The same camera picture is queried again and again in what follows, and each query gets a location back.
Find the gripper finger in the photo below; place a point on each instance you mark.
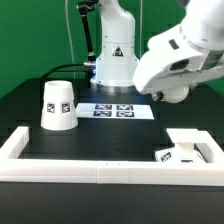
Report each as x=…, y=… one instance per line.
x=157, y=96

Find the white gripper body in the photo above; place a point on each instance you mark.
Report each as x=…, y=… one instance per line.
x=172, y=61

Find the white lamp base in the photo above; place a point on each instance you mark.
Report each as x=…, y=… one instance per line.
x=183, y=151

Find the white lamp bulb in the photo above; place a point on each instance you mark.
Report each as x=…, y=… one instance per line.
x=175, y=95

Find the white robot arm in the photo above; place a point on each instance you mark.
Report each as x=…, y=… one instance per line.
x=203, y=25

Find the white lamp shade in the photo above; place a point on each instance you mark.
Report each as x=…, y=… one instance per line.
x=58, y=112

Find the white marker sheet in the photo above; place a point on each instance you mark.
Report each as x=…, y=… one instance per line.
x=114, y=111

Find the white U-shaped frame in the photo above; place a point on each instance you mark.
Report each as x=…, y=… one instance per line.
x=15, y=169

